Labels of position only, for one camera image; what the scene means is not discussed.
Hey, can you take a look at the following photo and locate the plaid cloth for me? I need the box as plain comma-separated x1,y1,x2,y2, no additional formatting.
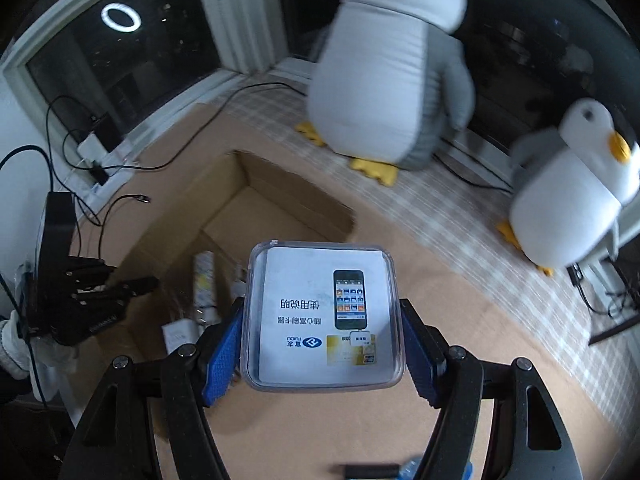
190,72,640,436

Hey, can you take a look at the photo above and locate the patterned white lighter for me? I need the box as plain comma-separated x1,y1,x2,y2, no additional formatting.
192,251,221,326

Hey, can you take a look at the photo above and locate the black charging cable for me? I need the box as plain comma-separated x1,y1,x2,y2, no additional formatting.
70,192,151,261

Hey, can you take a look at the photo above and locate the white cable with keyring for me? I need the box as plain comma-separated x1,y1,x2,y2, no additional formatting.
230,266,249,306

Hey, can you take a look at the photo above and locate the small clear spray bottle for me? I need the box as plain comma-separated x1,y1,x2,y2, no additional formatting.
400,456,426,480

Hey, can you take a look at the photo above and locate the black tripod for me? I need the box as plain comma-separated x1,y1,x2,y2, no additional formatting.
589,255,640,346

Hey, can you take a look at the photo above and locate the brown cardboard box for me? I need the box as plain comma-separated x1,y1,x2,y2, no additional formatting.
75,149,357,443

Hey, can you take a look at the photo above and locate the white plug charger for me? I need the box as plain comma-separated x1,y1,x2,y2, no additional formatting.
161,319,201,356

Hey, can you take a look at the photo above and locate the small penguin plush toy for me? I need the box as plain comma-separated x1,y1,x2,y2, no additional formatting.
496,97,640,277

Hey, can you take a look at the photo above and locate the white power strip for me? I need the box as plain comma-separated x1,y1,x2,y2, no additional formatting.
75,130,111,161

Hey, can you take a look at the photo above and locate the large penguin plush toy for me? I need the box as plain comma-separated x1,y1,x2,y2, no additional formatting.
295,0,477,188

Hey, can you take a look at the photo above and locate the long black power cable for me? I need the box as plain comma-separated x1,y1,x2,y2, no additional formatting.
100,82,308,176

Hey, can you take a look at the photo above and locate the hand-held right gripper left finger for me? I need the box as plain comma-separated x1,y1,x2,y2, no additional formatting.
60,300,251,480

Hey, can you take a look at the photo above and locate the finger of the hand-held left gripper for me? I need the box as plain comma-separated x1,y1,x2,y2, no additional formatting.
75,276,162,313
62,259,115,288

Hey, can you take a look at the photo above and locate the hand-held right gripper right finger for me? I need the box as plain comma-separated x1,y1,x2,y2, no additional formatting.
398,299,583,480

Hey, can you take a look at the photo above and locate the clear plastic case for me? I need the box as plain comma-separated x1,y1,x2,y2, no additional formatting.
240,241,405,392

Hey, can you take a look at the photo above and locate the black flat device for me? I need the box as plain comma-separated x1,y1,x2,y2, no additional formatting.
90,112,123,148

